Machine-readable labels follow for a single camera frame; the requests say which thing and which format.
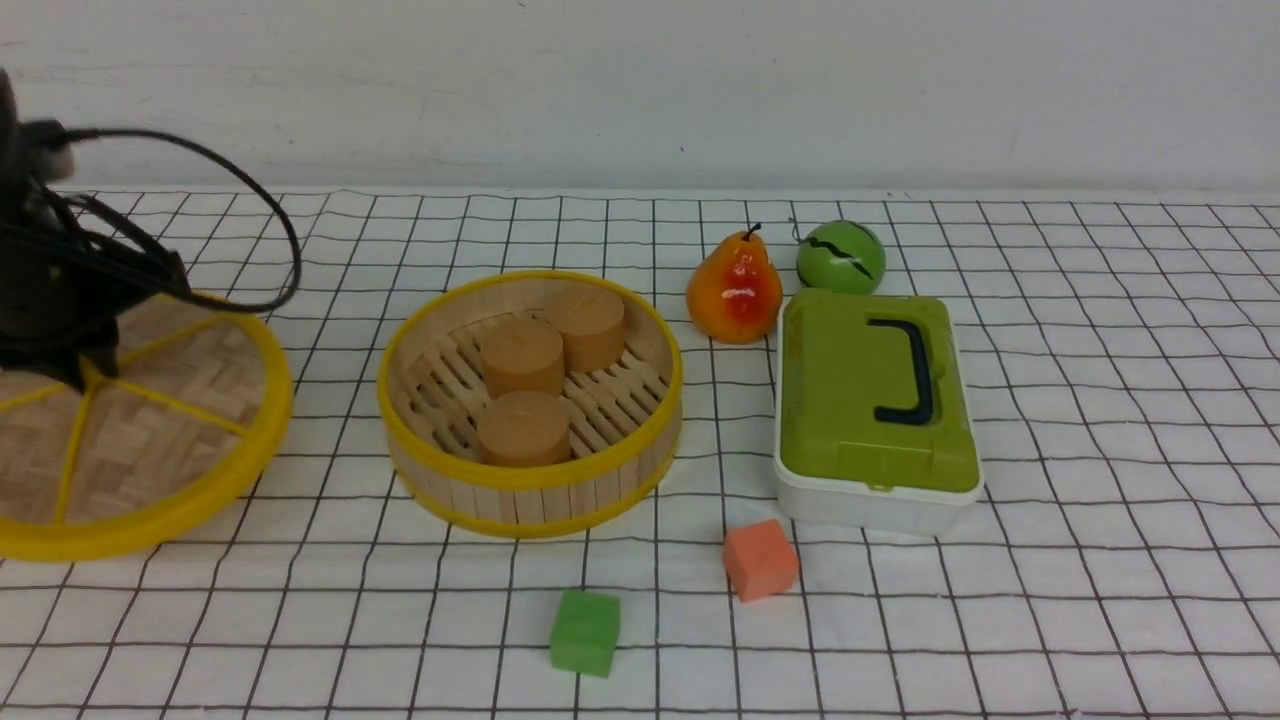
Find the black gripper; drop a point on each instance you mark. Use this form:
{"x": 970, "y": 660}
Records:
{"x": 70, "y": 265}

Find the yellow woven steamer lid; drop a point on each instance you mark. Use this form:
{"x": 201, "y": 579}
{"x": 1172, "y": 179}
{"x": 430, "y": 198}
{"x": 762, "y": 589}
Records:
{"x": 198, "y": 410}

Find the bamboo steamer basket yellow rim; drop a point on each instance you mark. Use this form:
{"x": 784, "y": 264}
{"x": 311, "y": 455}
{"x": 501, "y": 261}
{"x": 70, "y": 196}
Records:
{"x": 625, "y": 421}

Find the tan cylinder bun middle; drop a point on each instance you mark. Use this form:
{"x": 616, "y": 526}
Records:
{"x": 522, "y": 354}

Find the tan cylinder bun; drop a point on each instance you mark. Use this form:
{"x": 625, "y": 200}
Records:
{"x": 524, "y": 429}
{"x": 591, "y": 320}
{"x": 522, "y": 354}

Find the tan cylinder bun front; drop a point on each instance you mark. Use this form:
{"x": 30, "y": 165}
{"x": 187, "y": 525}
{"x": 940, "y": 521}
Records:
{"x": 524, "y": 429}

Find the tan cylinder bun back right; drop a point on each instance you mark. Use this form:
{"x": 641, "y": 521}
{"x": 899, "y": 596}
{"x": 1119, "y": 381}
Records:
{"x": 591, "y": 320}

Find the green foam cube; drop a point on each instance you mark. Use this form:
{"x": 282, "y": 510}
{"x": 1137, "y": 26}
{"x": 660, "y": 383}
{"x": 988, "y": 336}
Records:
{"x": 584, "y": 635}

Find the orange red toy pear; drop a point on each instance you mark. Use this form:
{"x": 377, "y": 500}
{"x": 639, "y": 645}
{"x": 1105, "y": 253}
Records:
{"x": 734, "y": 294}

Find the orange foam cube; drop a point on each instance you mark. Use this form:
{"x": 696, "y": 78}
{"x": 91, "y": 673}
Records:
{"x": 759, "y": 560}

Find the green toy watermelon ball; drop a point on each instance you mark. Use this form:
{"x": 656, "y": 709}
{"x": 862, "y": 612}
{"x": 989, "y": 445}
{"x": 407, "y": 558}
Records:
{"x": 841, "y": 256}

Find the green white lidded box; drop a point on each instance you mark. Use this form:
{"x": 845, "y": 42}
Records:
{"x": 871, "y": 426}

